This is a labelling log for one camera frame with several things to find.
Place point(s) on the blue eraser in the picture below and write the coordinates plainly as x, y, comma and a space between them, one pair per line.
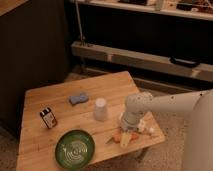
79, 98

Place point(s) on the green round plate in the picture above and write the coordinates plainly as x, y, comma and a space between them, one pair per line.
75, 150

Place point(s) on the white ceramic cup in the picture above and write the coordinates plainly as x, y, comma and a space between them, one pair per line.
100, 110

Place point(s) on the white plastic bottle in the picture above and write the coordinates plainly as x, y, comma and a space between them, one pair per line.
143, 127

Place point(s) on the orange toy carrot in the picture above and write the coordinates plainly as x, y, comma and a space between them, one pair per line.
117, 137

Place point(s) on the dark spice jar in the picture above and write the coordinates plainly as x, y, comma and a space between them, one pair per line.
48, 118

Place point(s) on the black handle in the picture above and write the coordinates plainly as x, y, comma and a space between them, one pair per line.
188, 64

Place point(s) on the metal shelf rack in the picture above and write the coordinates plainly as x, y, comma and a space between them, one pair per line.
144, 36

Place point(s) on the dark cabinet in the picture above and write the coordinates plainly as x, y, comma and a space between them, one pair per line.
32, 54

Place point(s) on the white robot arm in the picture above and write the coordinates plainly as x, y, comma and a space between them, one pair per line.
198, 149

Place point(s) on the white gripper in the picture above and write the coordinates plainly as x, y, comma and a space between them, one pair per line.
128, 122

